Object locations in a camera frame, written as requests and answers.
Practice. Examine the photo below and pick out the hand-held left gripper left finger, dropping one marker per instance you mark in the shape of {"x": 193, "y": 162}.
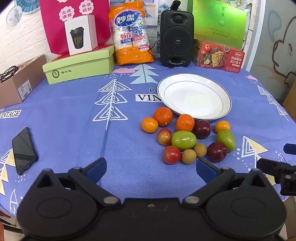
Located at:
{"x": 97, "y": 167}

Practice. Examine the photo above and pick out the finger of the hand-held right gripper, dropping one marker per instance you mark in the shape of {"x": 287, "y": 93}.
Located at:
{"x": 268, "y": 165}
{"x": 290, "y": 148}

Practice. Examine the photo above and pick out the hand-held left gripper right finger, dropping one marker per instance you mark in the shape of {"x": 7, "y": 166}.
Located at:
{"x": 205, "y": 169}

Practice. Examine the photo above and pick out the brown longan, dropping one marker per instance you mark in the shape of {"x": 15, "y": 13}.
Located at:
{"x": 200, "y": 150}
{"x": 189, "y": 156}

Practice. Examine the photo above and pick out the dark purple plum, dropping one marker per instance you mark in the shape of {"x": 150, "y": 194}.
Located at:
{"x": 217, "y": 152}
{"x": 201, "y": 129}

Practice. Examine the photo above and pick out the green jujube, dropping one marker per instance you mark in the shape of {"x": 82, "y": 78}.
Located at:
{"x": 226, "y": 140}
{"x": 183, "y": 140}

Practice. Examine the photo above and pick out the small orange kumquat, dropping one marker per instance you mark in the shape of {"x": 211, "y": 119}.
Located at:
{"x": 149, "y": 125}
{"x": 222, "y": 126}

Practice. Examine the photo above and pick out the mandarin orange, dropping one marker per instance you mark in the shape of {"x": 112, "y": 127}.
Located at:
{"x": 185, "y": 122}
{"x": 163, "y": 116}

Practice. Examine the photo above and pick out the red and green plum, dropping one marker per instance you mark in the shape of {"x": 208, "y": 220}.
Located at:
{"x": 164, "y": 137}

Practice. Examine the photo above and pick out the white plate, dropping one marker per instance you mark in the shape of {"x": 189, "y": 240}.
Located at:
{"x": 194, "y": 97}

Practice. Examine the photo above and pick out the blue printed tablecloth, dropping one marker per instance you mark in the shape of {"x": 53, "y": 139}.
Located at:
{"x": 69, "y": 129}

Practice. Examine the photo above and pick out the brown cardboard piece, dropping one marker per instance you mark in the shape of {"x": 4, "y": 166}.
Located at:
{"x": 291, "y": 99}

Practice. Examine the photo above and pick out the black smartphone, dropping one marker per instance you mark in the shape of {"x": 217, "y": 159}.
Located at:
{"x": 24, "y": 150}

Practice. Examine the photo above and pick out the green shoe box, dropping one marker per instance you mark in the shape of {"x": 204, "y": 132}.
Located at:
{"x": 76, "y": 67}

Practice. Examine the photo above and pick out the brown cardboard box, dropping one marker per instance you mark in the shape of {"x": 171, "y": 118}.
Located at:
{"x": 20, "y": 85}

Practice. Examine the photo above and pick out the red cracker box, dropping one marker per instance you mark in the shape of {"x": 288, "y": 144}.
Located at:
{"x": 219, "y": 56}

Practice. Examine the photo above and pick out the black speaker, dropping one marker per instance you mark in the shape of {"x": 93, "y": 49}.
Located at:
{"x": 177, "y": 39}

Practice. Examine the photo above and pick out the white box with cup print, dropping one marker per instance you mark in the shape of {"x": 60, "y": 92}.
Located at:
{"x": 81, "y": 34}

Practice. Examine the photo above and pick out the orange pack of paper cups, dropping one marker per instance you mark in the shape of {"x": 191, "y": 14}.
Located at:
{"x": 129, "y": 34}

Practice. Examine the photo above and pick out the pink paper bag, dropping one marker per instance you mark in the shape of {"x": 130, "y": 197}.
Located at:
{"x": 50, "y": 30}

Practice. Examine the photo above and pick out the green gift box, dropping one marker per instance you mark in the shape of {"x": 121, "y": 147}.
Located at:
{"x": 217, "y": 20}

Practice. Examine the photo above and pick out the translucent round fan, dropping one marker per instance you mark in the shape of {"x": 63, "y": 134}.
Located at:
{"x": 14, "y": 15}

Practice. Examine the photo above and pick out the blue paper fan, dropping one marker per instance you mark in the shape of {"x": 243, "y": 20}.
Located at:
{"x": 32, "y": 4}

